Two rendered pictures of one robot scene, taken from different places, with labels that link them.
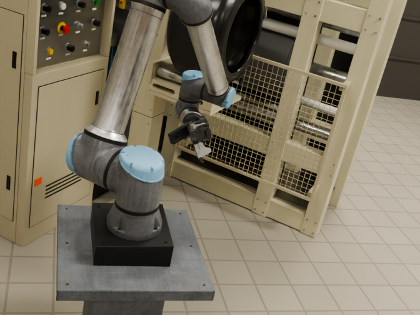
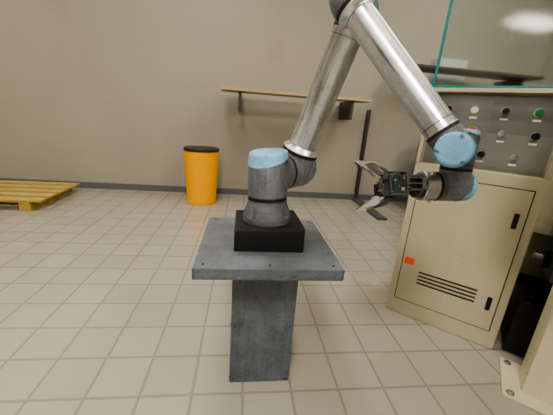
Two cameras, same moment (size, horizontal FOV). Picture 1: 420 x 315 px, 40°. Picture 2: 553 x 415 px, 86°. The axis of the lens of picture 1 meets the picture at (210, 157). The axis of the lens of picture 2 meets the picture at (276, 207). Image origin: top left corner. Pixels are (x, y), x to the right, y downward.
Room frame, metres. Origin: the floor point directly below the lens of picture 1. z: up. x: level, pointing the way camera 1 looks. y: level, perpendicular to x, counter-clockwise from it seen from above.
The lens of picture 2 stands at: (1.93, -0.87, 1.07)
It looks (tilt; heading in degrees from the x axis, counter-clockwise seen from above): 17 degrees down; 101
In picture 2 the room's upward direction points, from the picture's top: 4 degrees clockwise
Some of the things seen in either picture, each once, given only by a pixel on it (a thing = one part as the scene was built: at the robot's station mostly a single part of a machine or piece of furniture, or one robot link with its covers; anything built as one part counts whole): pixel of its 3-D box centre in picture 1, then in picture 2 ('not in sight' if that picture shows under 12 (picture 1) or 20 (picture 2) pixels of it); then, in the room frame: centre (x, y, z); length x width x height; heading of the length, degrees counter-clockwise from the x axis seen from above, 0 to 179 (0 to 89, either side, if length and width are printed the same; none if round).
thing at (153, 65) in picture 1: (170, 65); not in sight; (2.90, 0.30, 0.90); 0.40 x 0.03 x 0.10; 158
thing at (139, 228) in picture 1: (135, 212); (267, 207); (1.68, 0.21, 0.73); 0.19 x 0.19 x 0.10
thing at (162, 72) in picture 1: (187, 80); not in sight; (2.71, 0.19, 0.90); 0.35 x 0.05 x 0.05; 68
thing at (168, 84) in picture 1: (184, 93); not in sight; (2.71, 0.19, 0.83); 0.36 x 0.09 x 0.06; 68
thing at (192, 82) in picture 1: (193, 86); (459, 149); (2.28, 0.13, 1.02); 0.12 x 0.09 x 0.12; 67
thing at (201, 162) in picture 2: not in sight; (202, 174); (0.32, 2.45, 0.33); 0.44 x 0.42 x 0.67; 108
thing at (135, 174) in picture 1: (137, 177); (269, 172); (1.68, 0.22, 0.87); 0.17 x 0.15 x 0.18; 67
